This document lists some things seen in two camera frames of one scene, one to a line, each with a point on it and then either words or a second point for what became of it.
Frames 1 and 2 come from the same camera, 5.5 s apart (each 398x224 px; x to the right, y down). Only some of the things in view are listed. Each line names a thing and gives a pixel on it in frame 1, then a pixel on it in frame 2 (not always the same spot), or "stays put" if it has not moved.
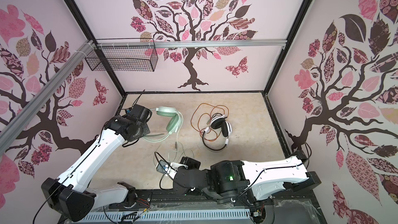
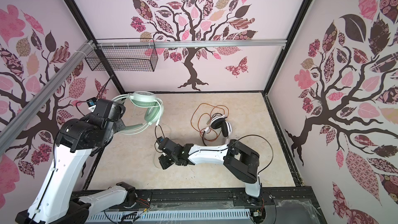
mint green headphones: [173, 125] -> [153, 113]
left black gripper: [146, 130] -> [119, 125]
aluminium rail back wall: [201, 43] stays put
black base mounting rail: [302, 203] stays put
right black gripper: [190, 163] -> [162, 158]
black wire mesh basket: [123, 55] stays put
